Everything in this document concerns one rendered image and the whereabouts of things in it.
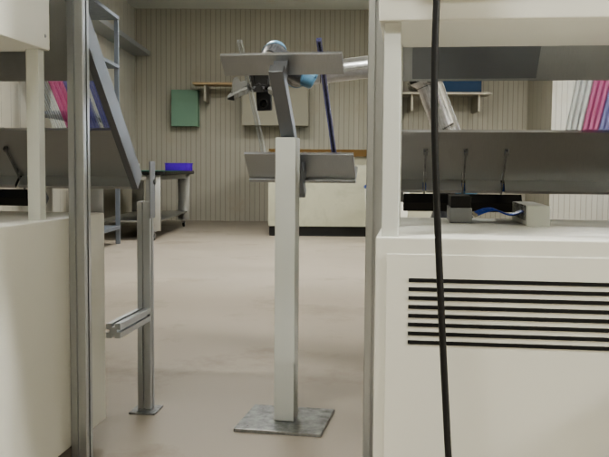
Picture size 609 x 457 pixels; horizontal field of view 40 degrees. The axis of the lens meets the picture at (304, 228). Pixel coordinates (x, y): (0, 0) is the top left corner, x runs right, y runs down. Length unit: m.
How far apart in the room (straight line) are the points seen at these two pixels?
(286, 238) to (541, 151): 0.75
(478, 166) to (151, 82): 10.01
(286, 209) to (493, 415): 1.04
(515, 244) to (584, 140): 0.90
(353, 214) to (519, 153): 6.96
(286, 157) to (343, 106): 9.57
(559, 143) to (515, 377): 0.97
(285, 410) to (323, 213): 6.88
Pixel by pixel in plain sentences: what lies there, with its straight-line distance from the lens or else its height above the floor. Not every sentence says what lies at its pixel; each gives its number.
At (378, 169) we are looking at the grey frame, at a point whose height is 0.74.
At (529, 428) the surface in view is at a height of 0.28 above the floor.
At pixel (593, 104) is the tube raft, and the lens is 2.29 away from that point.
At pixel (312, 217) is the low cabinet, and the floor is 0.21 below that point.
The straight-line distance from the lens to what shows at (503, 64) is 2.11.
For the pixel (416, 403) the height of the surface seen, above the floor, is 0.32.
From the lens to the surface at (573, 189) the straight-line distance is 2.46.
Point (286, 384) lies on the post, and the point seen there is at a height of 0.12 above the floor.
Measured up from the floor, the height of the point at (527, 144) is 0.81.
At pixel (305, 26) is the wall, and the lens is 12.06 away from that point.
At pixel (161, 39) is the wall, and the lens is 12.23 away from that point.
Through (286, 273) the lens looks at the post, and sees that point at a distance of 2.39.
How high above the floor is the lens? 0.74
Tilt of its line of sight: 4 degrees down
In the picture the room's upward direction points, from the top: straight up
